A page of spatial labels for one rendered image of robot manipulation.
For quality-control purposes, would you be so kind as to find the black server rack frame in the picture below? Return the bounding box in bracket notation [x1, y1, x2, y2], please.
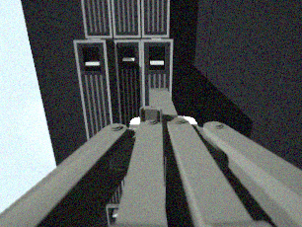
[21, 0, 302, 170]

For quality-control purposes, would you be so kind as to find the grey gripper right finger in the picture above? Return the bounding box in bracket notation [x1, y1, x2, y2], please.
[158, 88, 302, 227]

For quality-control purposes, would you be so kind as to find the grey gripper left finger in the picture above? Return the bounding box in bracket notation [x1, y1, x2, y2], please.
[0, 88, 166, 227]

